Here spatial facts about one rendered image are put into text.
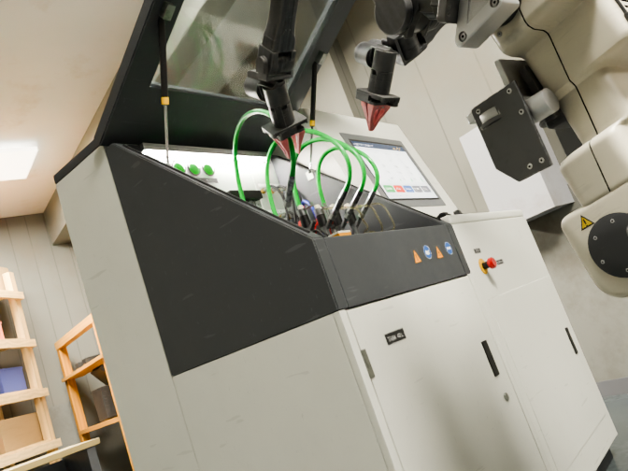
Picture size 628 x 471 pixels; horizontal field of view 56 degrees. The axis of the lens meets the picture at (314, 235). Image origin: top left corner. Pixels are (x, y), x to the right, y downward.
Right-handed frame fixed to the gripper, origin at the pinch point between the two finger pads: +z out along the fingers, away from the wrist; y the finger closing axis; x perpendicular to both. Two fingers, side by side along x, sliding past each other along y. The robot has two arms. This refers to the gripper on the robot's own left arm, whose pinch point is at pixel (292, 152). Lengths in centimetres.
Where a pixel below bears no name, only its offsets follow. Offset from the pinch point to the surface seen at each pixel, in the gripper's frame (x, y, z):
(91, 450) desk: -73, 101, 133
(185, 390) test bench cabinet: 15, 52, 39
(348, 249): 33.5, 7.0, 8.0
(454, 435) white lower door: 63, 6, 48
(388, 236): 26.6, -7.8, 17.9
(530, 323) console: 32, -52, 81
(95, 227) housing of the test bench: -34, 52, 13
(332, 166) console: -32, -26, 32
